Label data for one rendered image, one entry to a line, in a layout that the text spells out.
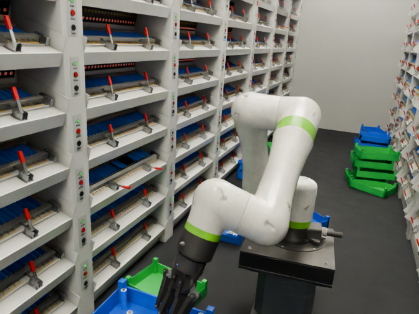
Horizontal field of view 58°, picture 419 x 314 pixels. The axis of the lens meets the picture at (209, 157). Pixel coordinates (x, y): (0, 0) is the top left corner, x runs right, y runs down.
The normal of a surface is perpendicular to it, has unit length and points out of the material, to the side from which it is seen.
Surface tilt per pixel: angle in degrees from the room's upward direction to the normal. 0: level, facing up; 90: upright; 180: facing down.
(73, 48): 90
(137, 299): 90
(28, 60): 108
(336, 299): 0
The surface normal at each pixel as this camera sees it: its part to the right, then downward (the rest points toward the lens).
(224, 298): 0.06, -0.95
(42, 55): 0.86, 0.45
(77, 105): 0.93, 0.17
